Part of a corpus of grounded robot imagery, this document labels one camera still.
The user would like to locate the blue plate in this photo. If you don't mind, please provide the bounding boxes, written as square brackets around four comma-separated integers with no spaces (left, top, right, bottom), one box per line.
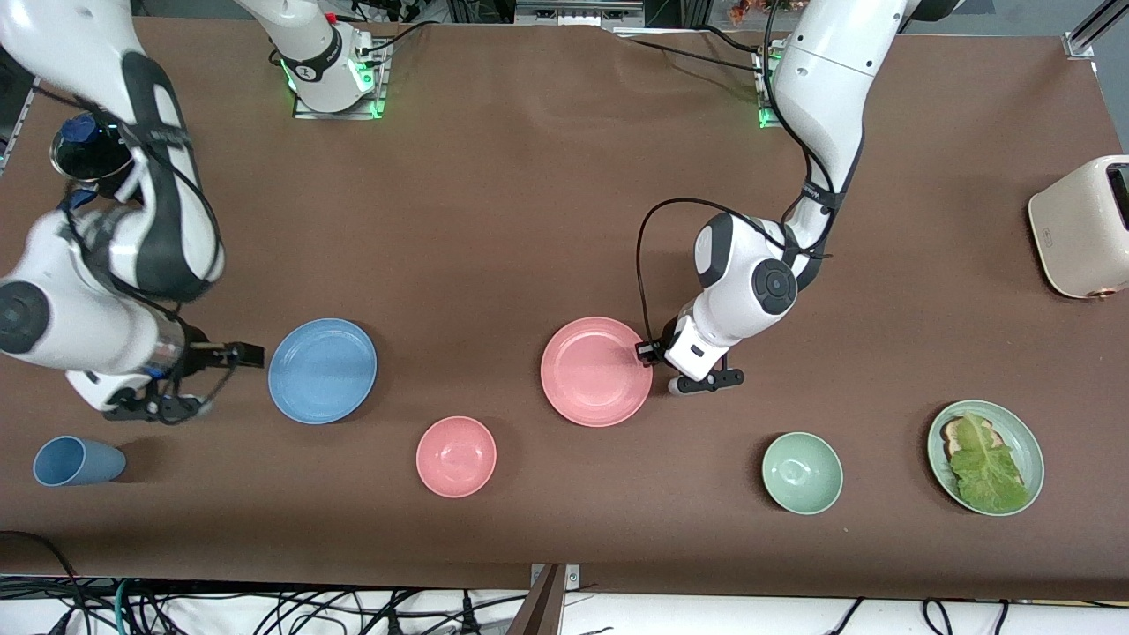
[267,317,378,426]

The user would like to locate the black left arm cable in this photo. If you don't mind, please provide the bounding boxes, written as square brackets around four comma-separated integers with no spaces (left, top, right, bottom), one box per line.
[637,198,795,349]

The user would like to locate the black base cable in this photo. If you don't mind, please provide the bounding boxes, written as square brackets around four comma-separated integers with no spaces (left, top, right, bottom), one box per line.
[357,19,442,56]
[617,25,777,78]

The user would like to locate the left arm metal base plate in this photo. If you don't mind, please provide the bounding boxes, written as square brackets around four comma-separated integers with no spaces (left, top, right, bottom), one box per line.
[754,44,795,131]

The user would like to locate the dark camera mount post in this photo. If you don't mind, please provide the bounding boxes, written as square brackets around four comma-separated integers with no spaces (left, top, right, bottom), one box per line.
[505,564,567,635]

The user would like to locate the pink bowl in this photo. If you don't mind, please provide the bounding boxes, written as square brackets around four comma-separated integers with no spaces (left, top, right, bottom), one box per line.
[415,415,497,499]

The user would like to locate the green plate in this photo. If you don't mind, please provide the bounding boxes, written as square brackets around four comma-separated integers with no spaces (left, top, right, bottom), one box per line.
[926,400,1046,517]

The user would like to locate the aluminium frame bar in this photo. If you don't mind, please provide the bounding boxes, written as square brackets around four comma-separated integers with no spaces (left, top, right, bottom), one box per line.
[514,0,647,29]

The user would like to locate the aluminium table corner rail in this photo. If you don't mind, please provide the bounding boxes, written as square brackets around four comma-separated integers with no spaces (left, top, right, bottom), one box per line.
[0,78,41,177]
[1063,0,1129,61]

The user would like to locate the green bowl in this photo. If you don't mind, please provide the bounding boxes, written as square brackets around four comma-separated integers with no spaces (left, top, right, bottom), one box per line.
[761,431,844,516]

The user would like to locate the green lettuce leaf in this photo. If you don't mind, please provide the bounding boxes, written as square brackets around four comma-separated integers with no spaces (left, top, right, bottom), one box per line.
[948,412,1028,514]

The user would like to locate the glass lid blue knob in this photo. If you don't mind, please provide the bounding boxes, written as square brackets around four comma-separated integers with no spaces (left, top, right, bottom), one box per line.
[50,110,135,183]

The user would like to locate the pink plate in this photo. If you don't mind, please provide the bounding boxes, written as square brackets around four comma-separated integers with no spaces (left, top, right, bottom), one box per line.
[540,317,654,429]

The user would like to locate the metal table edge bracket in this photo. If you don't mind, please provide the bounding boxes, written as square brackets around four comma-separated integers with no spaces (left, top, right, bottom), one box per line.
[529,564,581,592]

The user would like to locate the beige toaster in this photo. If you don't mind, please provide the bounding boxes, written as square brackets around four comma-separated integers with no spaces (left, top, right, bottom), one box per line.
[1028,154,1129,301]

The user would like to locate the black floor cable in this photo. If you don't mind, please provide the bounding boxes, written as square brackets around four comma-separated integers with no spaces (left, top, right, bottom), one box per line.
[0,529,89,635]

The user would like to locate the toast bread slice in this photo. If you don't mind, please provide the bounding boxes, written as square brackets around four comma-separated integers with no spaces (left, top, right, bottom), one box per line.
[939,415,998,459]

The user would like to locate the orange background items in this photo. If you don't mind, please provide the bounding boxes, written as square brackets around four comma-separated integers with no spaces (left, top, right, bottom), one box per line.
[728,0,808,23]

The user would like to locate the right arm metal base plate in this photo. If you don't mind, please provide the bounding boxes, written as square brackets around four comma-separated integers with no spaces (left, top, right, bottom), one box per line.
[291,40,389,120]

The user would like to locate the blue cup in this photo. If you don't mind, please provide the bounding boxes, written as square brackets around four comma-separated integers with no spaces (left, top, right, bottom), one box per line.
[33,436,127,488]

